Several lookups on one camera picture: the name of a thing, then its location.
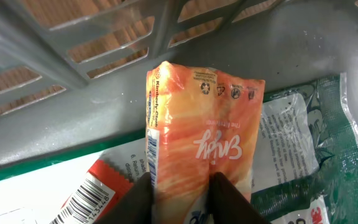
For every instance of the red chocolate bar wrapper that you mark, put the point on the red chocolate bar wrapper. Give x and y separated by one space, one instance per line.
101 189

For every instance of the grey plastic mesh basket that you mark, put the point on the grey plastic mesh basket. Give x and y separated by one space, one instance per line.
292 42

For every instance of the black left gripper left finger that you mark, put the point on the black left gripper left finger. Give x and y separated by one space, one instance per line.
135 207

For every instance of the orange tissue pack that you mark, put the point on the orange tissue pack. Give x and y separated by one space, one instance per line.
199 121

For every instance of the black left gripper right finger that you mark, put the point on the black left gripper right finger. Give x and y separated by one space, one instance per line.
228 206

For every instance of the green white 3M package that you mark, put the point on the green white 3M package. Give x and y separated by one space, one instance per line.
305 165

